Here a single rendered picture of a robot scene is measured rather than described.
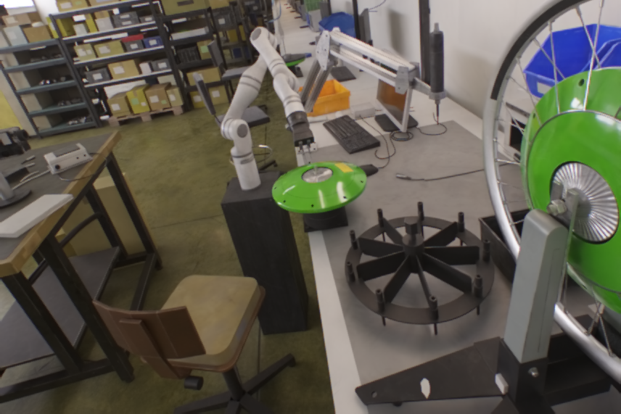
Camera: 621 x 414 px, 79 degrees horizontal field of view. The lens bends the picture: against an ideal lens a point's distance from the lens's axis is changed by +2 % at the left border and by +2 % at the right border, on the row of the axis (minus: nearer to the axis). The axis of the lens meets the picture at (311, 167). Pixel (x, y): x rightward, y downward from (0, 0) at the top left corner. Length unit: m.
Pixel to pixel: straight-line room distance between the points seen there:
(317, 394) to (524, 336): 1.42
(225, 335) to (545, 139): 1.17
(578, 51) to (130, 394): 2.35
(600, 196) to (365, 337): 0.59
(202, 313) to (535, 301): 1.20
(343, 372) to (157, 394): 1.47
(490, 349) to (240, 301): 0.96
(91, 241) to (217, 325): 1.76
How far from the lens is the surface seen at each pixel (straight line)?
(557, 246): 0.57
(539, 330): 0.67
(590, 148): 0.54
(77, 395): 2.50
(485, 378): 0.80
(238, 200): 1.67
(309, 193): 1.13
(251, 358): 2.16
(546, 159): 0.60
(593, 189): 0.55
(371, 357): 0.92
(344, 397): 0.87
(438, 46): 1.13
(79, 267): 2.87
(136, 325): 1.26
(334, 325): 0.98
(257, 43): 1.70
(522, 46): 0.66
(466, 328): 0.97
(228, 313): 1.51
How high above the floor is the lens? 1.66
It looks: 27 degrees down
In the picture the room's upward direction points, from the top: 11 degrees counter-clockwise
